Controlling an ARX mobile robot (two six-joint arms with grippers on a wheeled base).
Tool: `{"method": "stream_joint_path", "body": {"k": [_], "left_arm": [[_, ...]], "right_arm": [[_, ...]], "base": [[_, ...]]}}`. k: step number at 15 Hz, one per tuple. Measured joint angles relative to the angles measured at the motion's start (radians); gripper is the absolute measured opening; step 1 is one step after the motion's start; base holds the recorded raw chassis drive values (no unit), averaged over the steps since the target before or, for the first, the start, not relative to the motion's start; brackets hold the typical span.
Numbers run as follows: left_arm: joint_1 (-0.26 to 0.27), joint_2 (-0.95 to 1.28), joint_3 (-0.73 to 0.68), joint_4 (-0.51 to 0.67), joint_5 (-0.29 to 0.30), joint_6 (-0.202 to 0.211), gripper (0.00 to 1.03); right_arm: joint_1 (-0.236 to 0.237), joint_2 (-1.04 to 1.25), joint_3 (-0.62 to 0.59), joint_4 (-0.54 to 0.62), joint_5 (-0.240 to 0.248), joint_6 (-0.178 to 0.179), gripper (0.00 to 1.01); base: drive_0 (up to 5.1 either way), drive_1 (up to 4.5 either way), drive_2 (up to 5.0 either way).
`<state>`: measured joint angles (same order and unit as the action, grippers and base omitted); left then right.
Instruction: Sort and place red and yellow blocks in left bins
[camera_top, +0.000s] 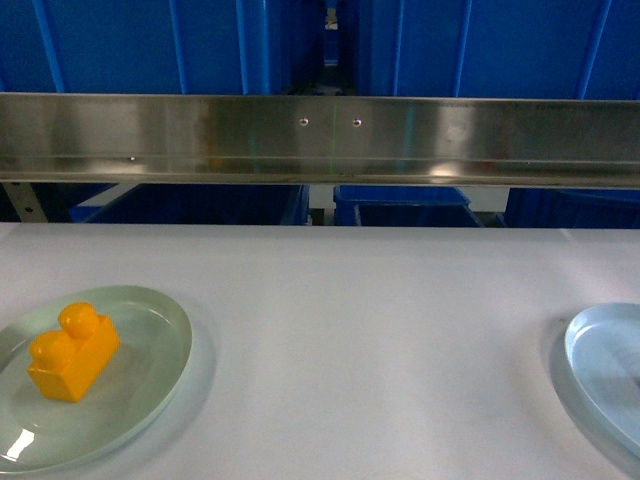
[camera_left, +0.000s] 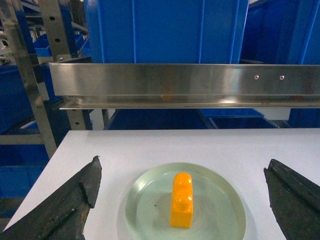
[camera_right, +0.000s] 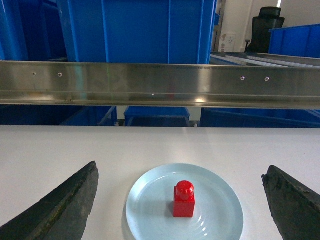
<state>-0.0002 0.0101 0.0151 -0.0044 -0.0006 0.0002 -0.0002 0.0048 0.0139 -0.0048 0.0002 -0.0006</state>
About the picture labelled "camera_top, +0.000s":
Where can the stainless steel shelf rail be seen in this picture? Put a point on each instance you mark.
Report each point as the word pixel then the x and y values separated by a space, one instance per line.
pixel 283 139

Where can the pale blue glass plate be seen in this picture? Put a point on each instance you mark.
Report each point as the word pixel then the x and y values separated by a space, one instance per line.
pixel 601 346

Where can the blue bin below rail right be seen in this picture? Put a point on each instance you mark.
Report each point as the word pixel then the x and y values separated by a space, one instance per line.
pixel 572 208

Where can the pale green glass plate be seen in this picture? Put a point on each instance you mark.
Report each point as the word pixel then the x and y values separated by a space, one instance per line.
pixel 38 434

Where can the blue bin below rail middle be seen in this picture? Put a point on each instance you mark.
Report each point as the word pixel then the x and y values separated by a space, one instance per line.
pixel 413 206

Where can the blue bin below rail left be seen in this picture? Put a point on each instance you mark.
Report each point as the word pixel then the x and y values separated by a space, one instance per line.
pixel 201 204

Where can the large blue bin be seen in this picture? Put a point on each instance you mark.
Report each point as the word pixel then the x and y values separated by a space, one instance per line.
pixel 160 47
pixel 491 49

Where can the large blue bin upper left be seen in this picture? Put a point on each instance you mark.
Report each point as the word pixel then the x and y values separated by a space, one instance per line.
pixel 160 47

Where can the large blue bin upper right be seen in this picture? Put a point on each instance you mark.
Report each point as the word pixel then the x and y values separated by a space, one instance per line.
pixel 491 49

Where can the yellow toy building block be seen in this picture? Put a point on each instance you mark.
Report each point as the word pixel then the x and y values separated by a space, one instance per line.
pixel 66 362

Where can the blue bin below rail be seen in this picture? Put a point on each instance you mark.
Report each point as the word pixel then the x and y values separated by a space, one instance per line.
pixel 572 208
pixel 413 206
pixel 201 204

